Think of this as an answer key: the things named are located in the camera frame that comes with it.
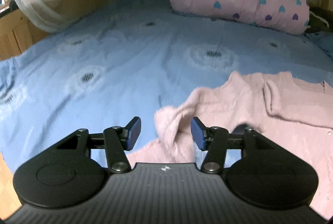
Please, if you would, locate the black and white garment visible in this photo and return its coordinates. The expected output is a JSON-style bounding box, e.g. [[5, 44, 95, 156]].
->
[[305, 7, 333, 34]]

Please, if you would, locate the blue dandelion pillow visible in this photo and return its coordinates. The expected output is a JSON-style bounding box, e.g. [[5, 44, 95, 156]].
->
[[306, 31, 333, 59]]

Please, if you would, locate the pink knitted cardigan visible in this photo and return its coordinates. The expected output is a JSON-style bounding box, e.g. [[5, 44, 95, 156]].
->
[[128, 72, 332, 218]]

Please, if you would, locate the blue dandelion bed sheet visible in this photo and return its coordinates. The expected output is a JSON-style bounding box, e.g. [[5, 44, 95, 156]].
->
[[1, 0, 332, 172]]

